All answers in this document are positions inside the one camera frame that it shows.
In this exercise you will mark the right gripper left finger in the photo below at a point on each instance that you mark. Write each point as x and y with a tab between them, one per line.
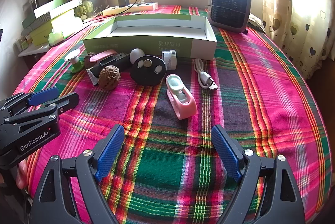
54	200

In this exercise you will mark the grey portable heater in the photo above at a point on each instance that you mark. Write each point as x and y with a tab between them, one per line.
231	15

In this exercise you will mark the large brown walnut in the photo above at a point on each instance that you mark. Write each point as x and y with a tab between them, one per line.
109	78

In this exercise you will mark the stacked green boxes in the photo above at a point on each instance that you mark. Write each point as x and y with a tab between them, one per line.
55	17

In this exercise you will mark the person left hand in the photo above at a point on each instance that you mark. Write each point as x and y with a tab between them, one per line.
21	179

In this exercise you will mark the green white cardboard box tray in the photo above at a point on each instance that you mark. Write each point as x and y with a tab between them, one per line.
190	36

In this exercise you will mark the white power strip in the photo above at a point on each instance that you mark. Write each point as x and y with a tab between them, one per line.
132	8

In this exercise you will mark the pink clip with white insert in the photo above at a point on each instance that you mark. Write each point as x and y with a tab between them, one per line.
182	101

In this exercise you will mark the black rectangular device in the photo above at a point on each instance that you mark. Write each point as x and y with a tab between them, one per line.
121	61

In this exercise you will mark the small white jar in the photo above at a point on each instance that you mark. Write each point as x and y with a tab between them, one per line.
170	59

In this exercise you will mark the green white spool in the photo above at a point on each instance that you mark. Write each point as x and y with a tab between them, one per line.
73	58

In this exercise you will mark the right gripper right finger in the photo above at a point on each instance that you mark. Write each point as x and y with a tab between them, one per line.
280	202

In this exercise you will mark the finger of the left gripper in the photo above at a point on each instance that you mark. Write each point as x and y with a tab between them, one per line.
66	102
43	96

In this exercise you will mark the small brown walnut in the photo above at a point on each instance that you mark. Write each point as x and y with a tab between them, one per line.
87	63

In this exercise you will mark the white plug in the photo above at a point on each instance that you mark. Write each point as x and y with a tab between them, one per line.
144	1

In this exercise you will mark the pink oval clip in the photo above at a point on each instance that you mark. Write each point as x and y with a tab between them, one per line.
102	55

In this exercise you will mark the heart pattern curtain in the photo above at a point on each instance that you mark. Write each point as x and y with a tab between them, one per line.
303	29

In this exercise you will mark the black oval disc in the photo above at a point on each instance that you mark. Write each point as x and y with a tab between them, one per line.
148	70

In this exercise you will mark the white ball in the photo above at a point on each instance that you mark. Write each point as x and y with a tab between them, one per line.
135	54

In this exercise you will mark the plaid bed blanket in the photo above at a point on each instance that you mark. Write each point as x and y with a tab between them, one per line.
168	171

